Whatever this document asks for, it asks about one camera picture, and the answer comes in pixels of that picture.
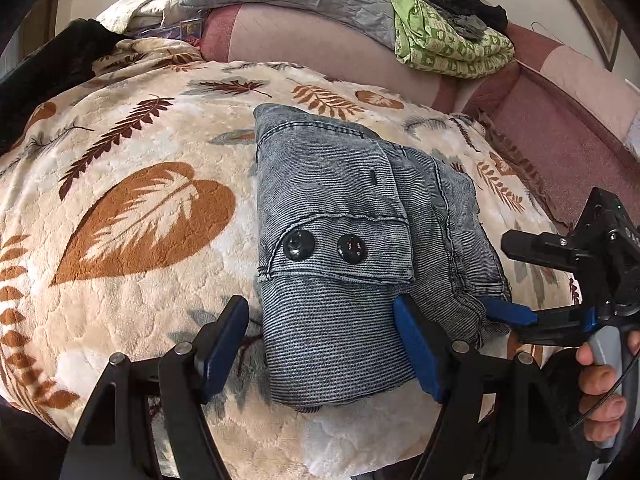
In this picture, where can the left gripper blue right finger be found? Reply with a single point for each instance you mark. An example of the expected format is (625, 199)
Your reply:
(450, 372)

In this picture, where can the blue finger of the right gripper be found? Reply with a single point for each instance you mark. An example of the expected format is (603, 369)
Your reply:
(566, 326)
(549, 250)

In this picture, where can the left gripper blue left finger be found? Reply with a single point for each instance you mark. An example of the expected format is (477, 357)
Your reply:
(190, 375)

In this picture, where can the grey denim pants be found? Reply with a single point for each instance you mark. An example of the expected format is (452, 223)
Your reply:
(347, 222)

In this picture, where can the black clothing pile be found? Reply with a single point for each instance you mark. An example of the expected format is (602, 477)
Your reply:
(471, 18)

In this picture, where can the person right hand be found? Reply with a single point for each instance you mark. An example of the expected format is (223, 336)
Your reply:
(603, 419)

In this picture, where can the brown fringed sofa cover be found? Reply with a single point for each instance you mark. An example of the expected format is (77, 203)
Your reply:
(524, 169)

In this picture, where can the green patterned folded cloth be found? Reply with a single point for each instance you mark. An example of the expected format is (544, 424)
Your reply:
(424, 40)

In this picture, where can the black jacket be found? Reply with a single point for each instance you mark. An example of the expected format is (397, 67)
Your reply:
(61, 64)

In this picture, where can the purple patterned item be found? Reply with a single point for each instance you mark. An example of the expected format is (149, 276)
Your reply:
(189, 31)

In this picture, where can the cream cloth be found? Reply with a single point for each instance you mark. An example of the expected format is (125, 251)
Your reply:
(125, 16)

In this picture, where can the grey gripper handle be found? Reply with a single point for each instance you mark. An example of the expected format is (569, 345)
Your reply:
(610, 347)

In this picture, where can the framed wall picture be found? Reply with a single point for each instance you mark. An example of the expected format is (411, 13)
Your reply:
(603, 27)

